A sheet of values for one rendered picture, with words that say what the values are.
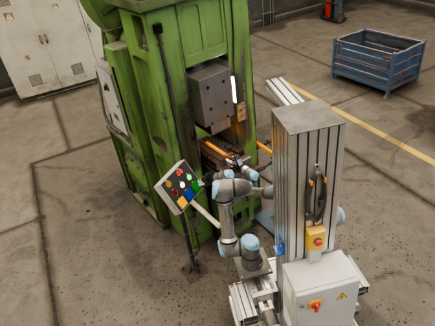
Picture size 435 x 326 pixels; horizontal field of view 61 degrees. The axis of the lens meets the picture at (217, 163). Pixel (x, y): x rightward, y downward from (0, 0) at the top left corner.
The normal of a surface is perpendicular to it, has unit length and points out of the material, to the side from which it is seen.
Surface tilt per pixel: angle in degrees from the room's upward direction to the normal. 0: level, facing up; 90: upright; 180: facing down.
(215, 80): 90
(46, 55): 90
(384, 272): 0
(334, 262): 0
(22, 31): 90
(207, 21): 90
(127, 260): 0
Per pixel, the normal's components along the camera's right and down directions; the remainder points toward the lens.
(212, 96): 0.59, 0.42
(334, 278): -0.11, -0.80
